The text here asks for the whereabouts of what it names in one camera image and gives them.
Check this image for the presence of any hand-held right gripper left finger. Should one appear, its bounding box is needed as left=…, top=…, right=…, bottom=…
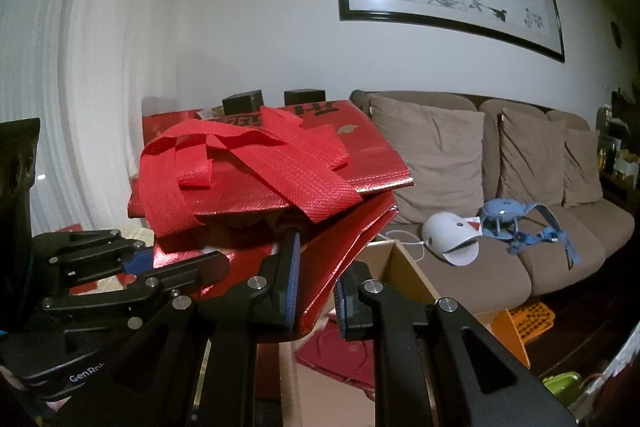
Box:
left=52, top=229, right=306, bottom=427

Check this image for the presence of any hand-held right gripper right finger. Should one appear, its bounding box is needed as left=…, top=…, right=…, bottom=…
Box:
left=332, top=263, right=579, bottom=427

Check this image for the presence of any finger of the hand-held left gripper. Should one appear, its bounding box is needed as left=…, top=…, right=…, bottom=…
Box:
left=32, top=228, right=154, bottom=278
left=41, top=253, right=232, bottom=332

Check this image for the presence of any dark red paper bag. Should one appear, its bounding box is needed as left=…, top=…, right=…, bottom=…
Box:
left=294, top=319, right=377, bottom=392

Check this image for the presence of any brown cardboard box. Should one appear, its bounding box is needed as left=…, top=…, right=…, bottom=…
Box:
left=277, top=238, right=503, bottom=427

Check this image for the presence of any red woven tote bag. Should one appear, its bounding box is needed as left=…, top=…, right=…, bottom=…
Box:
left=126, top=99, right=417, bottom=344

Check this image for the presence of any yellow plaid tablecloth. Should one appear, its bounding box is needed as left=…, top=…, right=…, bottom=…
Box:
left=112, top=226, right=153, bottom=244

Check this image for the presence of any white domed device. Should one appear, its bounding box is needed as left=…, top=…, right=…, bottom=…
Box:
left=421, top=211, right=484, bottom=269

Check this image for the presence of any white curtain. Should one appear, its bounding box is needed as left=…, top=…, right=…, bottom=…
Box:
left=0, top=0, right=193, bottom=238

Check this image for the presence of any red gold-print gift box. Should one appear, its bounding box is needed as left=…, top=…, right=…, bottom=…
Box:
left=141, top=108, right=203, bottom=144

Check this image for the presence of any beige sofa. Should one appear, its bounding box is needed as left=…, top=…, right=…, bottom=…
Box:
left=349, top=88, right=637, bottom=317

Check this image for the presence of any black speaker on stand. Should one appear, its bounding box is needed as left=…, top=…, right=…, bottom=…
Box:
left=222, top=90, right=265, bottom=116
left=283, top=88, right=327, bottom=106

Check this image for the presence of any large beige sofa cushion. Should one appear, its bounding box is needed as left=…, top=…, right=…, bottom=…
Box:
left=369, top=95, right=487, bottom=226

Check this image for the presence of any orange plastic basket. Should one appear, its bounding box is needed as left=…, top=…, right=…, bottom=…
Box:
left=491, top=301, right=557, bottom=369

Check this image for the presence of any green plastic container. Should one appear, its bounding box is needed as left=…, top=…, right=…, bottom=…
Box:
left=541, top=371, right=585, bottom=409

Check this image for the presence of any medium beige sofa cushion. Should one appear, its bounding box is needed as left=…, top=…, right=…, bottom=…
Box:
left=499, top=107, right=569, bottom=208

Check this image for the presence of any small beige sofa cushion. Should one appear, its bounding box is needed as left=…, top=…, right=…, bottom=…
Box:
left=562, top=128, right=604, bottom=208

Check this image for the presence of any dark cluttered shelf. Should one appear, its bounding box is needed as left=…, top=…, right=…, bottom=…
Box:
left=596, top=87, right=640, bottom=190

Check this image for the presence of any white cable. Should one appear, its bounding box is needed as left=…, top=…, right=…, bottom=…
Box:
left=376, top=229, right=427, bottom=260

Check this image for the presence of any blue strap harness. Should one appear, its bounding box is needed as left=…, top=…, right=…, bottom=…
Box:
left=476, top=198, right=582, bottom=269

